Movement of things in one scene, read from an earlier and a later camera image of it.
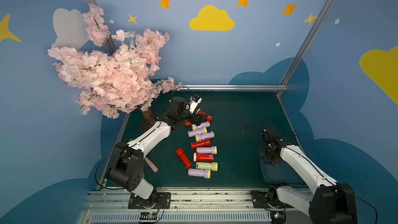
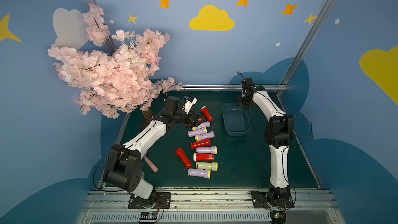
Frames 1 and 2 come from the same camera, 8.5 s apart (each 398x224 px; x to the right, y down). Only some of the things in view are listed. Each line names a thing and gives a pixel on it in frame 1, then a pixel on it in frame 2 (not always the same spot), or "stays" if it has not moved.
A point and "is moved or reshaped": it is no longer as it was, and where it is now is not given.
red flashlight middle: x=206 y=142 stays
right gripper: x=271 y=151 -> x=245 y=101
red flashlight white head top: x=200 y=112 is moved or reshaped
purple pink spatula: x=154 y=168 stays
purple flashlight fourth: x=212 y=150 stays
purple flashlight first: x=202 y=126 stays
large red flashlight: x=184 y=157 stays
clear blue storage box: x=283 y=174 -> x=236 y=119
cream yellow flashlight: x=213 y=166 stays
